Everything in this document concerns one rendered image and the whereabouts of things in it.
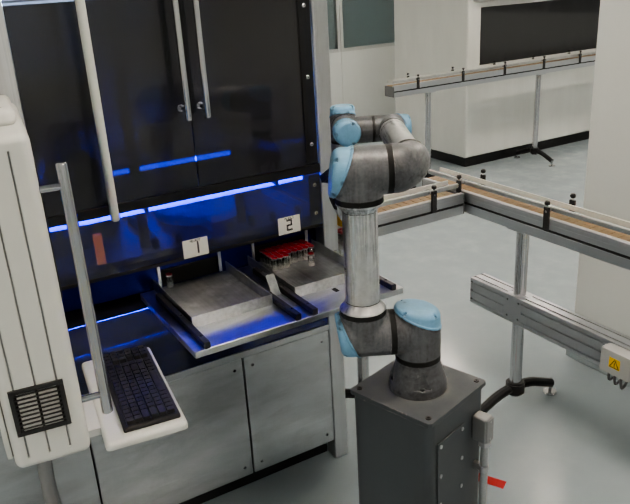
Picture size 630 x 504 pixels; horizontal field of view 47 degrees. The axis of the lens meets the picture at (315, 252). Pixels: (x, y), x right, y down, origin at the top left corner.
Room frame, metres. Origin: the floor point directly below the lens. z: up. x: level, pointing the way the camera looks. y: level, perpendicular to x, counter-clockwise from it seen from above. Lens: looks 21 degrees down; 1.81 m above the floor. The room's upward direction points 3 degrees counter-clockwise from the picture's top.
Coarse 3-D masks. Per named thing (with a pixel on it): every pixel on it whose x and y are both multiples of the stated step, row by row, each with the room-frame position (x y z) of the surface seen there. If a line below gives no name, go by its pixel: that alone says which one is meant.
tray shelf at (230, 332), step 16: (384, 288) 2.05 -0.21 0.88; (400, 288) 2.05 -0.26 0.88; (160, 304) 2.03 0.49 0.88; (320, 304) 1.97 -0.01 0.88; (336, 304) 1.96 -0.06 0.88; (160, 320) 1.96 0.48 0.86; (176, 320) 1.91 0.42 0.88; (224, 320) 1.90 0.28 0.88; (240, 320) 1.89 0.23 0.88; (256, 320) 1.88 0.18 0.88; (272, 320) 1.88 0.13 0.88; (288, 320) 1.87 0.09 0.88; (304, 320) 1.88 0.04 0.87; (176, 336) 1.84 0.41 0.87; (192, 336) 1.81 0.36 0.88; (208, 336) 1.80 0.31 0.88; (224, 336) 1.79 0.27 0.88; (240, 336) 1.79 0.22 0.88; (256, 336) 1.80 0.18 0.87; (192, 352) 1.73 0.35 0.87; (208, 352) 1.73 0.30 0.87
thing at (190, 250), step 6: (192, 240) 2.14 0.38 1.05; (198, 240) 2.15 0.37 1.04; (204, 240) 2.16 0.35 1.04; (186, 246) 2.13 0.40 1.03; (192, 246) 2.14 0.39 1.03; (204, 246) 2.16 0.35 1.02; (186, 252) 2.13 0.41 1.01; (192, 252) 2.14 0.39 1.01; (204, 252) 2.16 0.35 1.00; (186, 258) 2.13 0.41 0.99
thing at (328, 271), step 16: (320, 256) 2.35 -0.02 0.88; (336, 256) 2.30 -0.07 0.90; (272, 272) 2.15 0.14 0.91; (288, 272) 2.23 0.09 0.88; (304, 272) 2.22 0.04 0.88; (320, 272) 2.21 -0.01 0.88; (336, 272) 2.20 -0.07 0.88; (288, 288) 2.06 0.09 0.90; (304, 288) 2.04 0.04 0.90; (320, 288) 2.07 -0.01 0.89
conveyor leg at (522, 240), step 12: (516, 240) 2.65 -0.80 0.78; (528, 240) 2.64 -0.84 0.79; (516, 252) 2.65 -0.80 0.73; (528, 252) 2.64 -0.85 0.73; (516, 264) 2.64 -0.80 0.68; (516, 276) 2.64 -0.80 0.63; (516, 288) 2.64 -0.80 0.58; (516, 336) 2.63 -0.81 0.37; (516, 348) 2.63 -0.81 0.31; (516, 360) 2.63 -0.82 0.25; (516, 372) 2.63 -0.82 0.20; (516, 396) 2.63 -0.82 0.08
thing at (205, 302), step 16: (224, 272) 2.26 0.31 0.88; (240, 272) 2.17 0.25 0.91; (160, 288) 2.09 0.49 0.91; (176, 288) 2.15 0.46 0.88; (192, 288) 2.14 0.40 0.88; (208, 288) 2.13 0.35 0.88; (224, 288) 2.12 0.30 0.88; (240, 288) 2.12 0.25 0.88; (256, 288) 2.07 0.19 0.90; (176, 304) 1.96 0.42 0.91; (192, 304) 2.02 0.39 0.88; (208, 304) 2.01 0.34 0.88; (224, 304) 2.00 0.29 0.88; (240, 304) 1.93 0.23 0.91; (256, 304) 1.96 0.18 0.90; (272, 304) 1.98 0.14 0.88; (192, 320) 1.86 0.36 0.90; (208, 320) 1.88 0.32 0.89
